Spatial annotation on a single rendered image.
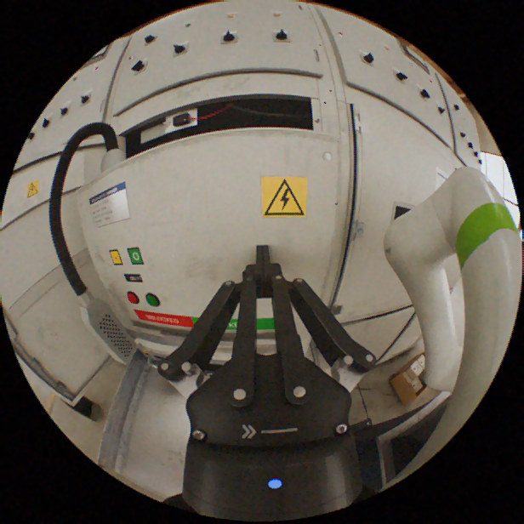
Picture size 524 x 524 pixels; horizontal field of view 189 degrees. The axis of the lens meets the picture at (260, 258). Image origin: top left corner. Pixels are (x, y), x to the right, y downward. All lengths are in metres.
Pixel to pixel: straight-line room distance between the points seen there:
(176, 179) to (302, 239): 0.18
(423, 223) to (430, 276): 0.10
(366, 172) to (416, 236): 0.24
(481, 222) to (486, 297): 0.08
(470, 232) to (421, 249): 0.12
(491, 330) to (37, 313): 0.83
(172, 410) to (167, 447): 0.13
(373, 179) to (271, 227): 0.35
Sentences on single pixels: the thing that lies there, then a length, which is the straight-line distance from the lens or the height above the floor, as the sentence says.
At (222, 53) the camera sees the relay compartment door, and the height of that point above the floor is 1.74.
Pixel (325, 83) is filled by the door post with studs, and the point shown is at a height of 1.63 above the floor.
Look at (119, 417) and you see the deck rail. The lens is 0.62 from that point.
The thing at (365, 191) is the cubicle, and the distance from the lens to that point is 0.47.
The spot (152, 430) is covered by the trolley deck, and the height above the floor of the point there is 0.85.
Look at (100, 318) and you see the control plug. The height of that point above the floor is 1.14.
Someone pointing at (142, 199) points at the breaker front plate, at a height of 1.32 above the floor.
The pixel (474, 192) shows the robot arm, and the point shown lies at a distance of 0.27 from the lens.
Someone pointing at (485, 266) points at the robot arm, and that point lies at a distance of 0.21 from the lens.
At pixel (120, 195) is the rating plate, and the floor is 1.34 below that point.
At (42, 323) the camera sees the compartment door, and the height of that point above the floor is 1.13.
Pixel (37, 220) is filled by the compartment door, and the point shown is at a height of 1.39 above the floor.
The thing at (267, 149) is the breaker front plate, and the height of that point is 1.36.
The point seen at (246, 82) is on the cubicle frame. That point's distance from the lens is 0.49.
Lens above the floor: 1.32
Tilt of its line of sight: 27 degrees down
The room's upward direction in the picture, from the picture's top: 2 degrees counter-clockwise
